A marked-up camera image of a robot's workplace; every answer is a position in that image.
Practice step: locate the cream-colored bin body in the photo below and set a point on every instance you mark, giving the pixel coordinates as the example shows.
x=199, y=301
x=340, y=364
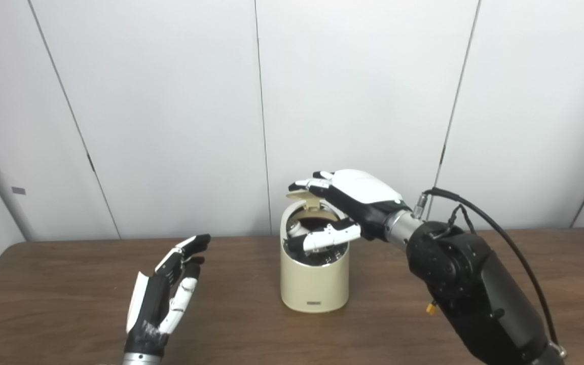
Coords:
x=315, y=284

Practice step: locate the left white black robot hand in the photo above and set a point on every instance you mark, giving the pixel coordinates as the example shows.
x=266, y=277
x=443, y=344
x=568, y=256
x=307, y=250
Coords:
x=152, y=309

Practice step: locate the small grey wall tag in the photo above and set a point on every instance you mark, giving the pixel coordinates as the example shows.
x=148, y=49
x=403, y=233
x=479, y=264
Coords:
x=19, y=190

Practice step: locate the black wall panel hinge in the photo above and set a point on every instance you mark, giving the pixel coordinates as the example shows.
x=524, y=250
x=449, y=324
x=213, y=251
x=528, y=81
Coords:
x=442, y=154

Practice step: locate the cream round bin lid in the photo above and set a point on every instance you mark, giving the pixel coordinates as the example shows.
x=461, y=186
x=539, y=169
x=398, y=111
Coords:
x=297, y=195

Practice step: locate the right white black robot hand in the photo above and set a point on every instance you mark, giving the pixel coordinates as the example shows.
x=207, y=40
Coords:
x=363, y=195

